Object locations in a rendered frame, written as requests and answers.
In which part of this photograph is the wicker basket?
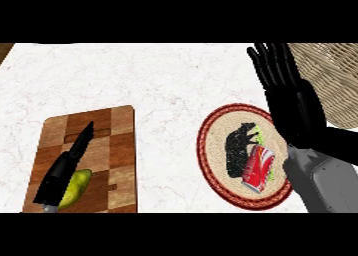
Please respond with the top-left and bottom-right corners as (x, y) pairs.
(287, 42), (358, 130)

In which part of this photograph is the round placemat with bear print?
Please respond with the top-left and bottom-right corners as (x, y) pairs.
(195, 102), (294, 211)

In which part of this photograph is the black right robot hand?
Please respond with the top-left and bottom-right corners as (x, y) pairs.
(245, 42), (358, 169)

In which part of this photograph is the yellow-green pear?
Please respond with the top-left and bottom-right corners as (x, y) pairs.
(56, 168), (93, 211)

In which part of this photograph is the checkered wooden cutting board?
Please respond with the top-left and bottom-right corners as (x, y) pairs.
(21, 104), (139, 214)

